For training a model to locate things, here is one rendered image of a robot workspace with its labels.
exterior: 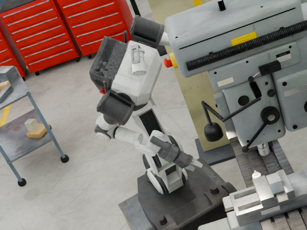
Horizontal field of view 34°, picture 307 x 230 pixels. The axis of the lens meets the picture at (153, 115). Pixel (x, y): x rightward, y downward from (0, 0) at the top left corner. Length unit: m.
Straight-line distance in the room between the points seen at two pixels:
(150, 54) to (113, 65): 0.18
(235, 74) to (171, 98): 3.42
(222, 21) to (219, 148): 2.60
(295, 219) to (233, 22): 0.93
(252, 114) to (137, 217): 1.61
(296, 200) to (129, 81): 0.91
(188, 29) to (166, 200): 1.57
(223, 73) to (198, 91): 2.14
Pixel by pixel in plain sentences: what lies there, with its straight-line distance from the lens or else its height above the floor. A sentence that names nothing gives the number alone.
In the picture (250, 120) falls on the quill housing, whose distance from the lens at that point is 2.02.
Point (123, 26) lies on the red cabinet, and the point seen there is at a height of 0.33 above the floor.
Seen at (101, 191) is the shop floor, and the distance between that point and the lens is 4.46.
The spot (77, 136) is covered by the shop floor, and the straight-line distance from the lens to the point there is 5.36.
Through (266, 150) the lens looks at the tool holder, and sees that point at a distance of 2.23.
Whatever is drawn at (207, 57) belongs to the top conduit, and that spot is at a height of 1.80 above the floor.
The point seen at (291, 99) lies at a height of 1.50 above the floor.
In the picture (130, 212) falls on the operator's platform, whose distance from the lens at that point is 3.48.
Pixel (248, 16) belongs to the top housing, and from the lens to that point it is 1.80.
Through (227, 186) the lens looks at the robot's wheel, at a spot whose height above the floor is 0.60.
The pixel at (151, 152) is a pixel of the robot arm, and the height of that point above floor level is 1.20.
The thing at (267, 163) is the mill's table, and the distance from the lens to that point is 2.58.
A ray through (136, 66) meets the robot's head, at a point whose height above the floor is 1.65.
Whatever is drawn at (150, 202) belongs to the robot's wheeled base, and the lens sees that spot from 3.21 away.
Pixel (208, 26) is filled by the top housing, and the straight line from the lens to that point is 1.80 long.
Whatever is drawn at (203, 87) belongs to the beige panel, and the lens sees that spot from 4.00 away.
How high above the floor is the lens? 2.60
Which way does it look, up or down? 30 degrees down
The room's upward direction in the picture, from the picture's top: 23 degrees counter-clockwise
